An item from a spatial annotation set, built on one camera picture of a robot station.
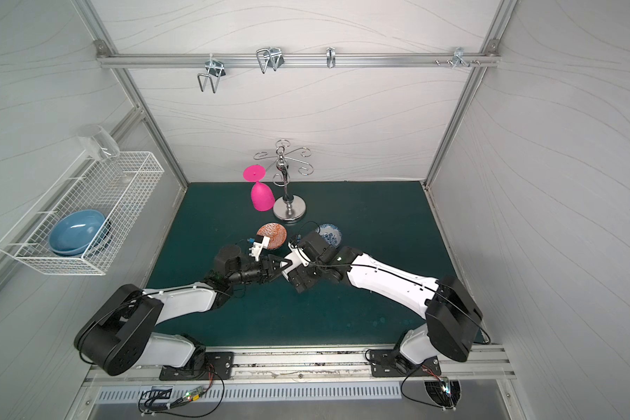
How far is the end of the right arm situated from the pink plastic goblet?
336 millimetres

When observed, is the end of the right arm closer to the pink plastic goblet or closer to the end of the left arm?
the end of the left arm

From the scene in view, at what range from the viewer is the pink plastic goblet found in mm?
856

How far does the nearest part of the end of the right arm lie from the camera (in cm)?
58

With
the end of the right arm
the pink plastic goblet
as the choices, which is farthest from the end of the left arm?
the pink plastic goblet
